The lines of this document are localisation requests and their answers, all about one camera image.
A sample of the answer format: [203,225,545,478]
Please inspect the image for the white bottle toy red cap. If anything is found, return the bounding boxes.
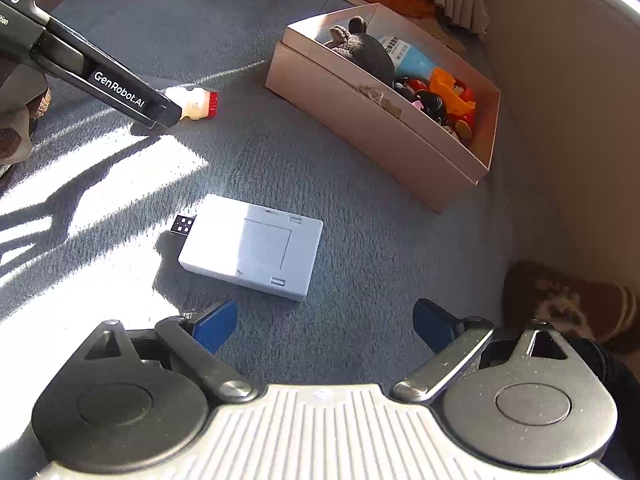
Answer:
[164,86,220,121]

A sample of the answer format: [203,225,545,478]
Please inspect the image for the person's left forearm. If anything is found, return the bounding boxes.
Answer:
[0,57,53,167]

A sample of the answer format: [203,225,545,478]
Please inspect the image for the pink cardboard box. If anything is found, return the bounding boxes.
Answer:
[265,3,502,214]

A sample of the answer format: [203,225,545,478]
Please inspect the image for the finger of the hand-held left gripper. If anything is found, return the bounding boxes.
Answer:
[146,91,182,130]

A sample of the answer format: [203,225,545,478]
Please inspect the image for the person's black pants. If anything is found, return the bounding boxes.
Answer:
[575,337,640,480]

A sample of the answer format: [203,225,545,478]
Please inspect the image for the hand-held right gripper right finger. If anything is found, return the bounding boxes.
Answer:
[391,298,569,403]

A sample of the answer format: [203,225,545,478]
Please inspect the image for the grey fleece blanket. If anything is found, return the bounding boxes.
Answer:
[0,0,571,411]

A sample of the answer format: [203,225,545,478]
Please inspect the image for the brown striped fuzzy cloth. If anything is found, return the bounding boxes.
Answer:
[502,259,640,356]

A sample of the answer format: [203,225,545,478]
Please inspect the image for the blue and white packet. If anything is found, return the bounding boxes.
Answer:
[375,35,437,81]

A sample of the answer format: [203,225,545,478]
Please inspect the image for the yellow round toy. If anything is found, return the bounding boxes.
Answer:
[447,112,476,143]

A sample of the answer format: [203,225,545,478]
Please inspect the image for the white battery charger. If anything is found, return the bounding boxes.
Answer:
[172,193,324,303]

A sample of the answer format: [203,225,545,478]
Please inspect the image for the dark grey plush toy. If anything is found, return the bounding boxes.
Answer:
[324,16,397,87]

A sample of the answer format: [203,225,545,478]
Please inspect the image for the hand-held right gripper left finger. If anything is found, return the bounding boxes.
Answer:
[82,300,255,404]

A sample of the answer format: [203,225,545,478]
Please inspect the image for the orange plastic toy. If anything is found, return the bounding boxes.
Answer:
[429,67,476,117]

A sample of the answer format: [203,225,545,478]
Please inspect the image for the small black toy figure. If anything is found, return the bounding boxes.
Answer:
[414,90,451,123]

